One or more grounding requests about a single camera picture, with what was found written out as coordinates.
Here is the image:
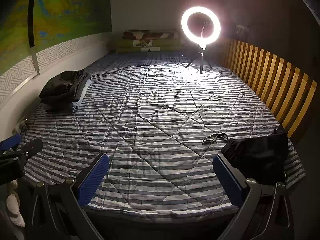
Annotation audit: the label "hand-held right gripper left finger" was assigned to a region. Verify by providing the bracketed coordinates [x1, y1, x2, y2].
[25, 152, 110, 240]

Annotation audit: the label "white power strip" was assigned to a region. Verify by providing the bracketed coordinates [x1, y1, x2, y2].
[14, 117, 28, 133]

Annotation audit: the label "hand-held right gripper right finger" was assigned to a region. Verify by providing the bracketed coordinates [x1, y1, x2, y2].
[212, 154, 296, 240]

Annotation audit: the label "ring light on tripod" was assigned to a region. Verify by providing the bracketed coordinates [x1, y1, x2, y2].
[181, 6, 222, 74]

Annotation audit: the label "stack of folded dark clothes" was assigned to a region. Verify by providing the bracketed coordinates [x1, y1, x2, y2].
[39, 70, 92, 113]

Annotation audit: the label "white cloth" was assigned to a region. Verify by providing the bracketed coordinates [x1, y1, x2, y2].
[5, 182, 26, 228]

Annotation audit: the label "black cable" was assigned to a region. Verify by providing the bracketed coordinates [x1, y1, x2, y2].
[90, 55, 190, 77]

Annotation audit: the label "folded green patterned bedding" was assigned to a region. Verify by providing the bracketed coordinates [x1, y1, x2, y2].
[108, 29, 184, 54]

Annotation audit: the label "striped grey white blanket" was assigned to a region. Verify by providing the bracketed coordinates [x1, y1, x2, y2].
[19, 51, 307, 212]

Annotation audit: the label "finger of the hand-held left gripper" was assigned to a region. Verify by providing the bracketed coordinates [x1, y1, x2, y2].
[0, 138, 44, 164]
[0, 159, 26, 186]

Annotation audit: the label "green wall map poster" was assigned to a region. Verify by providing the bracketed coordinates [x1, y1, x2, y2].
[0, 0, 112, 77]

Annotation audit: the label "black and white curved strip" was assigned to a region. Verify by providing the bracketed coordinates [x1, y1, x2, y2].
[28, 0, 40, 75]

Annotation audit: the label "wooden slatted bed rail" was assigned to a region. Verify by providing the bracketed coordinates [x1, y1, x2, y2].
[220, 37, 318, 138]

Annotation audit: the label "black pants with yellow stripes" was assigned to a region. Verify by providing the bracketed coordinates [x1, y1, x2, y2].
[202, 125, 290, 185]

